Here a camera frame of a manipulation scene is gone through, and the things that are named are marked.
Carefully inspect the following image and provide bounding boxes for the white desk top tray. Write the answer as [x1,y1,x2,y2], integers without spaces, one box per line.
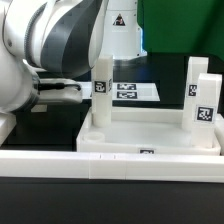
[76,107,221,156]

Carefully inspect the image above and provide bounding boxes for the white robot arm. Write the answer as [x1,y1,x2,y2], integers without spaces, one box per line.
[0,0,140,114]

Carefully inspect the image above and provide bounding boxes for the printed marker sheet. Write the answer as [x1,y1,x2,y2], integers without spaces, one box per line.
[79,81,161,102]

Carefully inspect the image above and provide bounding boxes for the white front fence bar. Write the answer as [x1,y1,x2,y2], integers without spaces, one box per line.
[0,150,224,183]

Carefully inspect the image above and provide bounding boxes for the white left fence block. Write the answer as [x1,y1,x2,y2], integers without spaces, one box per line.
[0,114,16,146]

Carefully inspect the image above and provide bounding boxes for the white fence block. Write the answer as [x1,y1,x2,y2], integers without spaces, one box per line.
[215,114,224,156]
[0,114,16,146]

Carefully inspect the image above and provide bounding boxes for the white right fence block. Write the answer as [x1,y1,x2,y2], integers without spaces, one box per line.
[215,114,224,156]

